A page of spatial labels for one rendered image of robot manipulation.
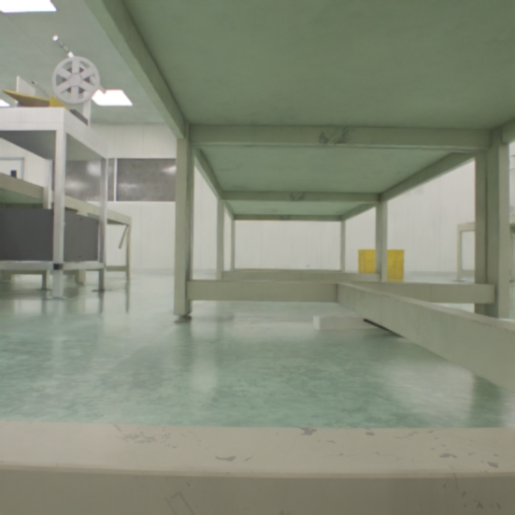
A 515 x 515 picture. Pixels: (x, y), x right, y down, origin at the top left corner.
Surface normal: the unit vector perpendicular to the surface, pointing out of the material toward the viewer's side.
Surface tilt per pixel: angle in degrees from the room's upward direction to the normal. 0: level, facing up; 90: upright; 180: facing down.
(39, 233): 90
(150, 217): 90
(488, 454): 0
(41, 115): 90
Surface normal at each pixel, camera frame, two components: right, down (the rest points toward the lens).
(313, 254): 0.00, -0.01
